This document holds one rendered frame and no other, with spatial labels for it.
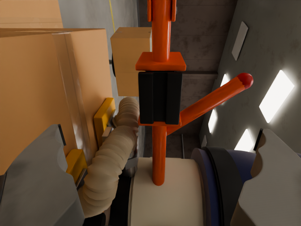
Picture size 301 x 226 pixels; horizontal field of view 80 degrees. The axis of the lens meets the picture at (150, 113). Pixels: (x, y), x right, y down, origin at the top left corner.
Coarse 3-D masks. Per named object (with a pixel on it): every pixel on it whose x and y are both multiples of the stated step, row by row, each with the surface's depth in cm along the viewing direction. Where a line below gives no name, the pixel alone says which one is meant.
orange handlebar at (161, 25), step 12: (156, 0) 19; (168, 0) 19; (156, 12) 19; (168, 12) 19; (156, 24) 20; (168, 24) 20; (156, 36) 20; (168, 36) 20; (156, 48) 21; (168, 48) 21; (156, 60) 22; (168, 60) 22; (156, 132) 26; (156, 144) 27; (156, 156) 29; (156, 168) 30; (156, 180) 31
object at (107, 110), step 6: (108, 102) 41; (114, 102) 43; (102, 108) 38; (108, 108) 39; (114, 108) 43; (96, 114) 36; (102, 114) 36; (108, 114) 39; (114, 114) 42; (96, 120) 35; (102, 120) 35; (108, 120) 39; (96, 126) 36; (102, 126) 36; (108, 126) 37; (96, 132) 36; (102, 132) 36
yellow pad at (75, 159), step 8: (72, 152) 26; (80, 152) 26; (72, 160) 24; (80, 160) 25; (72, 168) 23; (80, 168) 26; (80, 176) 25; (80, 184) 24; (96, 216) 26; (104, 216) 27; (88, 224) 26; (96, 224) 26; (104, 224) 27
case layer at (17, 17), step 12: (0, 0) 59; (12, 0) 64; (24, 0) 69; (36, 0) 76; (48, 0) 84; (0, 12) 59; (12, 12) 64; (24, 12) 69; (36, 12) 76; (48, 12) 84; (0, 24) 59; (12, 24) 64; (24, 24) 70; (36, 24) 76; (48, 24) 84; (60, 24) 94
